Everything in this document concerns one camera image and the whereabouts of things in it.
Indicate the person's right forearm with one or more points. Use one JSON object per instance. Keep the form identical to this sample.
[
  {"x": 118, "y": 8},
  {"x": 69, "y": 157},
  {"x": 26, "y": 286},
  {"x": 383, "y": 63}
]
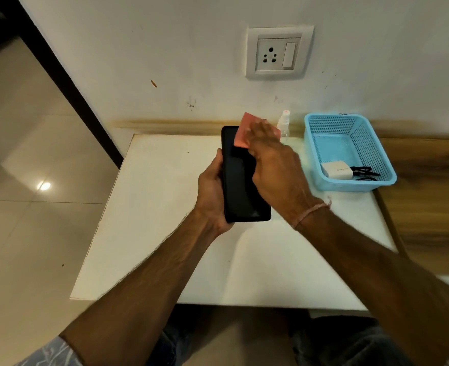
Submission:
[{"x": 384, "y": 285}]

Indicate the clear spray bottle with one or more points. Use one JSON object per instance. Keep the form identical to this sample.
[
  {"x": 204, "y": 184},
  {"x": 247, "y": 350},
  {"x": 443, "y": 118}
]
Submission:
[{"x": 284, "y": 125}]

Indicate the pink cleaning cloth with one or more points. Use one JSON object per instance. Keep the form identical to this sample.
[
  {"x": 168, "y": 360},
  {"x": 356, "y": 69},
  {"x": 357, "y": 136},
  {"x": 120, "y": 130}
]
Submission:
[{"x": 245, "y": 133}]

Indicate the person's left thumb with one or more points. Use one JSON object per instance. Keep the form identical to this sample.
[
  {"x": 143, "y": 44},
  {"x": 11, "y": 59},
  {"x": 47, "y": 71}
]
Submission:
[{"x": 216, "y": 163}]

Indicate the white table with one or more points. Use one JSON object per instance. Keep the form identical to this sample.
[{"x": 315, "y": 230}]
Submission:
[{"x": 171, "y": 224}]

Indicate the pink thread wristband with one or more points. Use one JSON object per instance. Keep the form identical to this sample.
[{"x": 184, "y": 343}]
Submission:
[{"x": 310, "y": 214}]

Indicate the person's dark trousers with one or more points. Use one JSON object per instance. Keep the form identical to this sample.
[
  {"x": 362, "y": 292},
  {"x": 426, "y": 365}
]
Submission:
[{"x": 323, "y": 339}]

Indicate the light blue plastic basket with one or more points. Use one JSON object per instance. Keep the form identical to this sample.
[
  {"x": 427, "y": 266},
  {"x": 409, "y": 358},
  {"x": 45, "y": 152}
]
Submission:
[{"x": 348, "y": 152}]

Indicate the white wall socket plate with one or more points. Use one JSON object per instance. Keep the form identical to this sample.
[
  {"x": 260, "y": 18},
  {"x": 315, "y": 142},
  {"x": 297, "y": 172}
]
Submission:
[{"x": 279, "y": 52}]

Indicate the person's left forearm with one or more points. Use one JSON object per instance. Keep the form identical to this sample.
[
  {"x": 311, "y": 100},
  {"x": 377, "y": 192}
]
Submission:
[{"x": 140, "y": 297}]

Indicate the person's right hand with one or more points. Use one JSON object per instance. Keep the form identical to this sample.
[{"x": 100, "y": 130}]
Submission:
[{"x": 279, "y": 175}]

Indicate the wooden counter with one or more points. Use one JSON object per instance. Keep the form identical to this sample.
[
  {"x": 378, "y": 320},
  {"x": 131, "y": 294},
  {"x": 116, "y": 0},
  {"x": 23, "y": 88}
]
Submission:
[{"x": 426, "y": 201}]

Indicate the person's left hand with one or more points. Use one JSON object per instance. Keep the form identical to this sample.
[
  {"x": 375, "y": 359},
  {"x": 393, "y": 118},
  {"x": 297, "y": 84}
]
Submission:
[{"x": 211, "y": 198}]

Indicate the white charger adapter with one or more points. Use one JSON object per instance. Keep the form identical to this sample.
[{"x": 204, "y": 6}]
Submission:
[{"x": 337, "y": 170}]

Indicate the person's patterned shirt sleeve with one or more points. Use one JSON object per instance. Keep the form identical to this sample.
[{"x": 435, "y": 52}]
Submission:
[{"x": 50, "y": 354}]

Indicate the person's right fingers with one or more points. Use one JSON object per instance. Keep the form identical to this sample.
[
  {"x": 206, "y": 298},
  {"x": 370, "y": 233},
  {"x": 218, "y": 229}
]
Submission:
[{"x": 258, "y": 135}]

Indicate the black smartphone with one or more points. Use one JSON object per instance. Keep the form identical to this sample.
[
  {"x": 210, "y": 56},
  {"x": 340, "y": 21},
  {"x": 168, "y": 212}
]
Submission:
[{"x": 243, "y": 179}]

